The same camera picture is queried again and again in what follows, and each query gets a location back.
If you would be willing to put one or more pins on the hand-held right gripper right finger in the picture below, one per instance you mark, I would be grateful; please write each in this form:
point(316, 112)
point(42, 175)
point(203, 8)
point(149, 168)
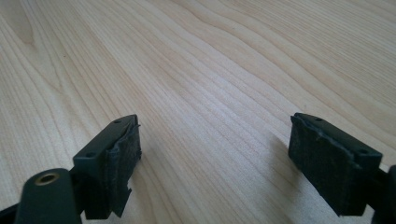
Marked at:
point(327, 168)

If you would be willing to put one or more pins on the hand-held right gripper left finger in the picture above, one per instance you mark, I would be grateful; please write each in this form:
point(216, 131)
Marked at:
point(106, 168)

